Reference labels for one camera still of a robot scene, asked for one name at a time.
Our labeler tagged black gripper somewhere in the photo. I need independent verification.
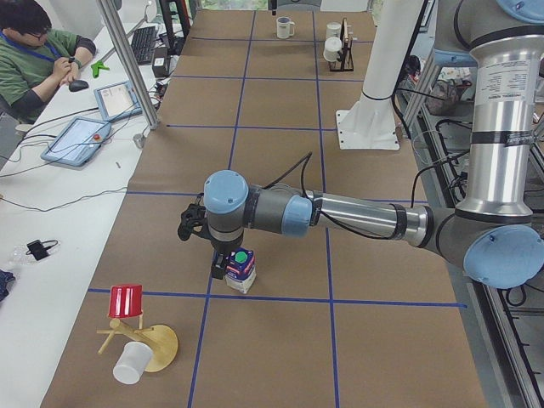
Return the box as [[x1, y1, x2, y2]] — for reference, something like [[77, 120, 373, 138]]
[[211, 251, 229, 280]]

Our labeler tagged blue white milk carton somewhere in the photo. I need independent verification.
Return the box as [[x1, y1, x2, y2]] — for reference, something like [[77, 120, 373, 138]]
[[224, 247, 257, 294]]

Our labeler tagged white mug grey inside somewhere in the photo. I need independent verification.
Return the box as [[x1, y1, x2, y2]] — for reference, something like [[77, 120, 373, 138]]
[[276, 16, 295, 39]]

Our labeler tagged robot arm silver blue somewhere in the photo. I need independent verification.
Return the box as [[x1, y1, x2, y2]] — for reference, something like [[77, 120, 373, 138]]
[[201, 1, 543, 289]]

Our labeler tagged wooden cup tree stand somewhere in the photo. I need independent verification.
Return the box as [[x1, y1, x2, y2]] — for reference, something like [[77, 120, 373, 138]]
[[96, 314, 179, 373]]

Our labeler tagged red plastic cup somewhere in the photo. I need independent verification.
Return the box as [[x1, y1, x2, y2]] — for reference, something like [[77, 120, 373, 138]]
[[108, 284, 143, 319]]

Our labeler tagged white plastic cup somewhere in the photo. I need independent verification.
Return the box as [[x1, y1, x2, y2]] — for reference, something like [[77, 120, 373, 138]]
[[112, 341, 153, 385]]

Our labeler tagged small black device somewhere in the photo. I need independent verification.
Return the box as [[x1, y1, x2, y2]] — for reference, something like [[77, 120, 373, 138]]
[[26, 240, 59, 261]]

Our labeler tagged teach pendant near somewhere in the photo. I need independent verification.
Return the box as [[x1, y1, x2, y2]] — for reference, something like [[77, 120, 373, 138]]
[[41, 117, 111, 167]]

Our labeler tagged teach pendant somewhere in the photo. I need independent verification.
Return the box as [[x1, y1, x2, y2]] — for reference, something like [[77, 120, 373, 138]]
[[93, 81, 142, 122], [41, 117, 111, 167]]

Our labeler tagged teach pendant far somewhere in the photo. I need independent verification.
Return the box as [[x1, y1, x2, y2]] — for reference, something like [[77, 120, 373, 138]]
[[93, 81, 142, 122]]

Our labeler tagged black computer mouse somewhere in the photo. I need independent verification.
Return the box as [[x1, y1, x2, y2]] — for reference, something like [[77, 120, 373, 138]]
[[68, 80, 89, 93]]

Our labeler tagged green plastic clamp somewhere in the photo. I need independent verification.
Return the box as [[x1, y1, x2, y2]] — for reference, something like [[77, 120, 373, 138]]
[[91, 59, 110, 78]]

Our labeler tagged black keyboard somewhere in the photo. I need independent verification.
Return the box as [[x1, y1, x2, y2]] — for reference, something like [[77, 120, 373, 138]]
[[131, 26, 156, 65]]

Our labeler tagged white mug on rack right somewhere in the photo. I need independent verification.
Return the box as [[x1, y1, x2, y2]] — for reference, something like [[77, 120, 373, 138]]
[[323, 37, 343, 62]]

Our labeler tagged white mug on rack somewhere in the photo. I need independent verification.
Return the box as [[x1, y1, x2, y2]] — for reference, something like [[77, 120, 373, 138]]
[[323, 37, 343, 62], [326, 21, 342, 39]]

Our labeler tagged white mug on rack left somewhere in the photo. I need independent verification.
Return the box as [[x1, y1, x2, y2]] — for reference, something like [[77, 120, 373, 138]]
[[326, 21, 342, 39]]

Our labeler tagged person in green shirt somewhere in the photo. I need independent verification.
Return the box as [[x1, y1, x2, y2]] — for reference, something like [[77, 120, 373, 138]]
[[1, 1, 96, 124]]

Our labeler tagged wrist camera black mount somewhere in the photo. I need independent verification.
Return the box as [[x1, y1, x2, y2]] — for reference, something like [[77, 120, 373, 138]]
[[178, 193, 211, 241]]

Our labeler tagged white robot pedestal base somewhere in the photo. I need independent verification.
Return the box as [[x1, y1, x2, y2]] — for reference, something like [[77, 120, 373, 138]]
[[337, 0, 425, 150]]

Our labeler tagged aluminium frame post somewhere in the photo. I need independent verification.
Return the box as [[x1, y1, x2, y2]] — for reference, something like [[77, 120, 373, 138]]
[[97, 0, 159, 130]]

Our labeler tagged black wire mug rack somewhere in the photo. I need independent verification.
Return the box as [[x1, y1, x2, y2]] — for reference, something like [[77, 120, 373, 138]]
[[328, 26, 354, 72]]

